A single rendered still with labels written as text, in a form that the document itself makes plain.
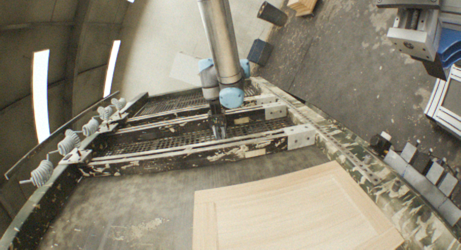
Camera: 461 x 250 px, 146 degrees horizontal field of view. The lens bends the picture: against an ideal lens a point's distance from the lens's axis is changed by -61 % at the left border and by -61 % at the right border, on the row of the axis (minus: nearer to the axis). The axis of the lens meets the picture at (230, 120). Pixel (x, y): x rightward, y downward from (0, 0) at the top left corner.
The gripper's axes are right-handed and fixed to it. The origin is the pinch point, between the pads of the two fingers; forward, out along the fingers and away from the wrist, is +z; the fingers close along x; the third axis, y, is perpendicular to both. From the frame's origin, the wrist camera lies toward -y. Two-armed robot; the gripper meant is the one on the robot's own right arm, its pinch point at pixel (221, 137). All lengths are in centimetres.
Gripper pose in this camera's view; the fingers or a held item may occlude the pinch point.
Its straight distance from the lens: 82.1
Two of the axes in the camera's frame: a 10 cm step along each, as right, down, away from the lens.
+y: 0.9, 3.9, -9.2
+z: 1.4, 9.1, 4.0
